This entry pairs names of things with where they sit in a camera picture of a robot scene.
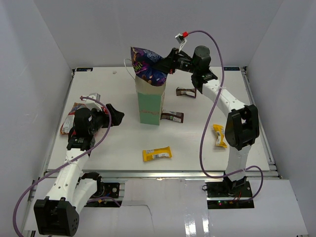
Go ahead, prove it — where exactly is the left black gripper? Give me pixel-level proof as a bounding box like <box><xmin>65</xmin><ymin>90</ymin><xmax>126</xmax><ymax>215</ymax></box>
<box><xmin>88</xmin><ymin>104</ymin><xmax>123</xmax><ymax>135</ymax></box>

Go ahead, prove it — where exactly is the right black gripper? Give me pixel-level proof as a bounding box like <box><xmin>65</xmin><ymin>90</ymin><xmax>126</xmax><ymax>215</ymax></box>
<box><xmin>153</xmin><ymin>47</ymin><xmax>199</xmax><ymax>74</ymax></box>

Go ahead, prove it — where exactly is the purple chip bag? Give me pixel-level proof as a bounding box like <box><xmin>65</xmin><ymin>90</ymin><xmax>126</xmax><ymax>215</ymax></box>
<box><xmin>130</xmin><ymin>47</ymin><xmax>167</xmax><ymax>86</ymax></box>

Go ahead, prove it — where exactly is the green white paper bag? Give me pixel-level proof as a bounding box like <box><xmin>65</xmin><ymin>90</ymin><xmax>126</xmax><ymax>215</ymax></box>
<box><xmin>123</xmin><ymin>58</ymin><xmax>166</xmax><ymax>125</ymax></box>

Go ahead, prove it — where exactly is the red cookie snack bag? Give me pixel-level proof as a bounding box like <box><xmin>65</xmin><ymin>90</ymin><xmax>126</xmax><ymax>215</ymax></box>
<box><xmin>60</xmin><ymin>103</ymin><xmax>86</xmax><ymax>135</ymax></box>

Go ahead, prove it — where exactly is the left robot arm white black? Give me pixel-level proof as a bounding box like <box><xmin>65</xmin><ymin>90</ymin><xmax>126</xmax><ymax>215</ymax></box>
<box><xmin>34</xmin><ymin>104</ymin><xmax>124</xmax><ymax>237</ymax></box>

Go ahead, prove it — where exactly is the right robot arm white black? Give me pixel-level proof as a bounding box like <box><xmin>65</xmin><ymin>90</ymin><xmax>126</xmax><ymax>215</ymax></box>
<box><xmin>153</xmin><ymin>45</ymin><xmax>259</xmax><ymax>197</ymax></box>

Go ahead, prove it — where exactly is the brown bar wrapper near bag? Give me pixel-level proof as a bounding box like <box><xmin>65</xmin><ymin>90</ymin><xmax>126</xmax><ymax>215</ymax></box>
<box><xmin>160</xmin><ymin>110</ymin><xmax>184</xmax><ymax>123</ymax></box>

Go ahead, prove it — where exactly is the brown bar wrapper far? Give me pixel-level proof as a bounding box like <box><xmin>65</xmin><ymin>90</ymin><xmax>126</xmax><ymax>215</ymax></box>
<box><xmin>176</xmin><ymin>87</ymin><xmax>197</xmax><ymax>99</ymax></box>

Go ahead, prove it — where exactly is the blue label left corner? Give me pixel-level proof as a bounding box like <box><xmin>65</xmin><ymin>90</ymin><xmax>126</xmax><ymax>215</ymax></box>
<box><xmin>76</xmin><ymin>67</ymin><xmax>93</xmax><ymax>72</ymax></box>

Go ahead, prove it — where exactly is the blue label corner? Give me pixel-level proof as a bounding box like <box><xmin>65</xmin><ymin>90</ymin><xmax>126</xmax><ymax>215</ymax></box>
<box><xmin>76</xmin><ymin>67</ymin><xmax>93</xmax><ymax>72</ymax></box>
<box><xmin>224</xmin><ymin>67</ymin><xmax>240</xmax><ymax>71</ymax></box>

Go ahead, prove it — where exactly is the yellow bar wrapper centre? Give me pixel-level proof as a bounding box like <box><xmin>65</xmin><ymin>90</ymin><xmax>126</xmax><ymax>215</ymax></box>
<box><xmin>142</xmin><ymin>147</ymin><xmax>172</xmax><ymax>162</ymax></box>

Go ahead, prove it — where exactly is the yellow bar wrapper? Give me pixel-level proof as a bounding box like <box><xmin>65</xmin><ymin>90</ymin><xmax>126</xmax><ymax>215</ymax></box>
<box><xmin>213</xmin><ymin>124</ymin><xmax>227</xmax><ymax>148</ymax></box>
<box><xmin>142</xmin><ymin>147</ymin><xmax>172</xmax><ymax>162</ymax></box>

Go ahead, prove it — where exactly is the blue label right corner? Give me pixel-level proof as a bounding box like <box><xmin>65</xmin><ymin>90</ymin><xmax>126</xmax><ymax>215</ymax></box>
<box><xmin>224</xmin><ymin>67</ymin><xmax>240</xmax><ymax>71</ymax></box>

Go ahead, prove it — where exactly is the yellow bar wrapper right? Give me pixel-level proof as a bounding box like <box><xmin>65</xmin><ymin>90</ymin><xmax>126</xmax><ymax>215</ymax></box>
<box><xmin>213</xmin><ymin>124</ymin><xmax>227</xmax><ymax>148</ymax></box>

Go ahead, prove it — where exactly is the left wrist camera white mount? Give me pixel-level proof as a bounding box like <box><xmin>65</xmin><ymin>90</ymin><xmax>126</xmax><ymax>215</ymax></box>
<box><xmin>80</xmin><ymin>93</ymin><xmax>101</xmax><ymax>110</ymax></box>

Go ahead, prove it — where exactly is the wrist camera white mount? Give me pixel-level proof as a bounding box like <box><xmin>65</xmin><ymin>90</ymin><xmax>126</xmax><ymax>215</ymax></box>
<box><xmin>175</xmin><ymin>32</ymin><xmax>189</xmax><ymax>52</ymax></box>
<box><xmin>80</xmin><ymin>93</ymin><xmax>101</xmax><ymax>110</ymax></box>

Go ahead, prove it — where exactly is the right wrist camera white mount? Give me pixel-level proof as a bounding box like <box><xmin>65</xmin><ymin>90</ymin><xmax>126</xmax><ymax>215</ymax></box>
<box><xmin>175</xmin><ymin>32</ymin><xmax>189</xmax><ymax>52</ymax></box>

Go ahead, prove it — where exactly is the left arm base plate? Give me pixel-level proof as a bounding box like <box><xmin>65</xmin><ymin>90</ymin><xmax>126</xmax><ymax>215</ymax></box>
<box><xmin>91</xmin><ymin>182</ymin><xmax>120</xmax><ymax>198</ymax></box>

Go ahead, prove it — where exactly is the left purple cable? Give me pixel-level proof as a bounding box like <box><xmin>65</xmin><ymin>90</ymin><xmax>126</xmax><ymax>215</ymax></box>
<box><xmin>12</xmin><ymin>95</ymin><xmax>113</xmax><ymax>237</ymax></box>

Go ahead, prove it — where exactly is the purple cable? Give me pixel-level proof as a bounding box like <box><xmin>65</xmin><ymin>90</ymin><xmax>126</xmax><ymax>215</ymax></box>
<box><xmin>199</xmin><ymin>30</ymin><xmax>264</xmax><ymax>203</ymax></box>
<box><xmin>12</xmin><ymin>95</ymin><xmax>113</xmax><ymax>237</ymax></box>

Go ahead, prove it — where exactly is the aluminium front rail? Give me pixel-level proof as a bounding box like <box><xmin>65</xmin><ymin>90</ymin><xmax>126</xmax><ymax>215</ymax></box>
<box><xmin>43</xmin><ymin>170</ymin><xmax>282</xmax><ymax>180</ymax></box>

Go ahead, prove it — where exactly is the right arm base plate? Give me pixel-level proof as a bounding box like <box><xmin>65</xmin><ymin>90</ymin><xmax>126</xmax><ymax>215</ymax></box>
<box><xmin>201</xmin><ymin>181</ymin><xmax>254</xmax><ymax>210</ymax></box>

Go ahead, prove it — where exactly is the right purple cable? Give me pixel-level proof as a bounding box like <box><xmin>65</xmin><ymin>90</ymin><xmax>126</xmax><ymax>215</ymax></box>
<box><xmin>199</xmin><ymin>30</ymin><xmax>264</xmax><ymax>203</ymax></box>

